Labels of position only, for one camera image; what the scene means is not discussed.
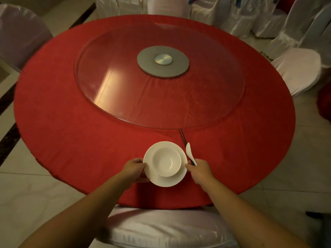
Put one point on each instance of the person's left forearm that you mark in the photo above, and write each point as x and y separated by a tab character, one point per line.
77	216

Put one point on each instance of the grey round turntable base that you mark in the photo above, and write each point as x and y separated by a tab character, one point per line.
147	65

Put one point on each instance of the silver turntable hub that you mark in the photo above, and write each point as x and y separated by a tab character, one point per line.
163	59

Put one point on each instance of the person's left hand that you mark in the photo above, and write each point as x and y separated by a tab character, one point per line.
132	170

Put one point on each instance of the row of white covered chairs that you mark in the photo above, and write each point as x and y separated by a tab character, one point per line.
240	15

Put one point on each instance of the person's right thumb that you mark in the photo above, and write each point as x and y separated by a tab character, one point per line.
189	167

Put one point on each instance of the person's right forearm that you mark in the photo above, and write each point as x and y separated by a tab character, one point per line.
248	219

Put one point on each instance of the red cloth of neighbouring table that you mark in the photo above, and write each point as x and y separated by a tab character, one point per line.
325	103

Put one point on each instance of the white covered dining chair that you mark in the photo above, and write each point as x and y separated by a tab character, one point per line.
20	36
165	229
297	69

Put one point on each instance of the round glass turntable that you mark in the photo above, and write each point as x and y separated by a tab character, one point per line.
108	82

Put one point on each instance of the dark chopstick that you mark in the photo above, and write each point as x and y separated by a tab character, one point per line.
181	136

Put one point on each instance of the person's right hand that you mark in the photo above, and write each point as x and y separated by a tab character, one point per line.
200	174

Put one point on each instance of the white ceramic bowl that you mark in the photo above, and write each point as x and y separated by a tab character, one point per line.
166	162

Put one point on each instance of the white ceramic spoon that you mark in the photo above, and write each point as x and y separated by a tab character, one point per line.
189	151

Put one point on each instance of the red round tablecloth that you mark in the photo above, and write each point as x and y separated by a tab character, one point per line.
64	126

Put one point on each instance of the white round plate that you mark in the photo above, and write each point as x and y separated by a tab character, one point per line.
165	181

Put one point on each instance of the person's left thumb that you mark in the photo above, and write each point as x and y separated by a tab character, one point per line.
142	165

